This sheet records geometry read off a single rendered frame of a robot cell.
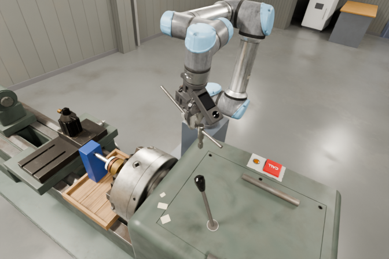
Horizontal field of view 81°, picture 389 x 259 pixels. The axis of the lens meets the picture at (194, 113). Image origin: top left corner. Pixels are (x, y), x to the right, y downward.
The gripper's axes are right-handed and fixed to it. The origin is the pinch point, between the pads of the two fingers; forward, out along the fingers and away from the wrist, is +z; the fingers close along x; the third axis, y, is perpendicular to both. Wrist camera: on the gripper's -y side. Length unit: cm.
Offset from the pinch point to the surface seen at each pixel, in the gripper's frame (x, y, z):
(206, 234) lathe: 16.7, -26.4, 12.1
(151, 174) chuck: 17.1, 2.7, 17.0
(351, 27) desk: -589, 103, 139
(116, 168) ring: 23.6, 21.3, 30.5
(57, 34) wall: -30, 338, 115
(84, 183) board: 37, 39, 55
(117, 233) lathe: 35, 5, 53
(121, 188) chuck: 27.7, 7.0, 21.6
